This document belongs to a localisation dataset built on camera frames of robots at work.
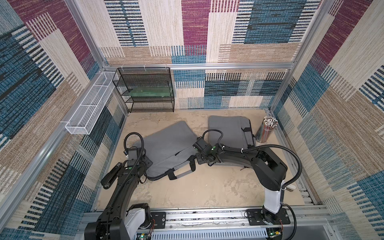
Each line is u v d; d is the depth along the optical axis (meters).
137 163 0.64
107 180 0.81
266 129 0.91
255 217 0.73
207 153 0.70
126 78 1.01
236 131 1.02
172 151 0.94
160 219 0.73
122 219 0.47
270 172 0.49
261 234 0.70
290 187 0.80
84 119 0.92
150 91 0.95
